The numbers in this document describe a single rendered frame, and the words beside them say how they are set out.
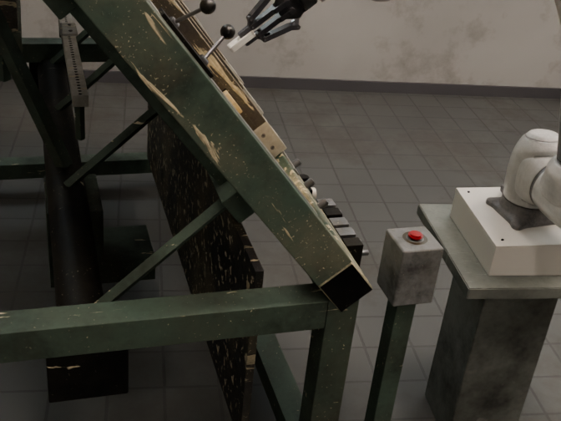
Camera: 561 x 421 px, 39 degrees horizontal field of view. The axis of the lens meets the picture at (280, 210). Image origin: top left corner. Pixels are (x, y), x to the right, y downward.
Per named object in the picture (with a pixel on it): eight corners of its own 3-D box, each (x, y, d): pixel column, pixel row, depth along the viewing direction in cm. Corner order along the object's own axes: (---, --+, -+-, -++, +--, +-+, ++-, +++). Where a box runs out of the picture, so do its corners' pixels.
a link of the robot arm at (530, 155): (537, 182, 255) (553, 119, 244) (569, 210, 240) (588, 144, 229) (492, 186, 251) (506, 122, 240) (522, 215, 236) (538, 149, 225)
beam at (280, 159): (341, 313, 213) (374, 290, 212) (318, 287, 206) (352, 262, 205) (188, 45, 394) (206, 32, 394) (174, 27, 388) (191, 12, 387)
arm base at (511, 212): (526, 190, 262) (529, 174, 260) (566, 224, 244) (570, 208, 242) (477, 195, 257) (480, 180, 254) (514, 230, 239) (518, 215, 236)
